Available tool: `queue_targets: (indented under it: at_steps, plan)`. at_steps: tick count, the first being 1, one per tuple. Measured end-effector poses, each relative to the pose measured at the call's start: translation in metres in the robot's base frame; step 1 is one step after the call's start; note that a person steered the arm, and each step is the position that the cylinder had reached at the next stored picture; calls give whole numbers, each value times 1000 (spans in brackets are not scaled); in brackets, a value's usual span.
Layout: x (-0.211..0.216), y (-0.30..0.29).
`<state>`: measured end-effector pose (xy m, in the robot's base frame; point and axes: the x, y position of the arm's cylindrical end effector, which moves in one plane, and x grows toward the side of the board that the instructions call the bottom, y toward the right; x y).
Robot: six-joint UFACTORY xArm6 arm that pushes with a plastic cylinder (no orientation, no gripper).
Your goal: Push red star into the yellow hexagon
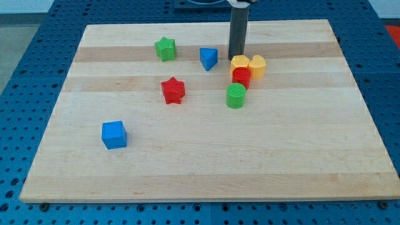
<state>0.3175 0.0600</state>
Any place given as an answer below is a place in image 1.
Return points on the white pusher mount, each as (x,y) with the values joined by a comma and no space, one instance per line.
(241,3)

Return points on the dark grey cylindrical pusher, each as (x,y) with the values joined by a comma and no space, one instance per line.
(237,31)

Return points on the yellow hexagon block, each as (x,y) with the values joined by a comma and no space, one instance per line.
(239,61)

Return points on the green star block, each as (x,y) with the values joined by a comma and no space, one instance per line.
(166,49)

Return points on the red star block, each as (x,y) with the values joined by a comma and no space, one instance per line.
(173,90)

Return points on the blue triangle block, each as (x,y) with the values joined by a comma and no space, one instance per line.
(208,57)

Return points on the yellow heart block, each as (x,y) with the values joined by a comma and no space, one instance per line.
(257,67)

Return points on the red cylinder block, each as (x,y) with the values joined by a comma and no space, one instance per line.
(241,75)

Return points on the green cylinder block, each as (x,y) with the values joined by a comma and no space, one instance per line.
(235,95)

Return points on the wooden board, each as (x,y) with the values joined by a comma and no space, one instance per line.
(303,134)

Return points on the blue cube block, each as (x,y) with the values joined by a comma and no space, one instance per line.
(114,135)

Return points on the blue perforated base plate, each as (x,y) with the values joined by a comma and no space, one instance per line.
(31,93)

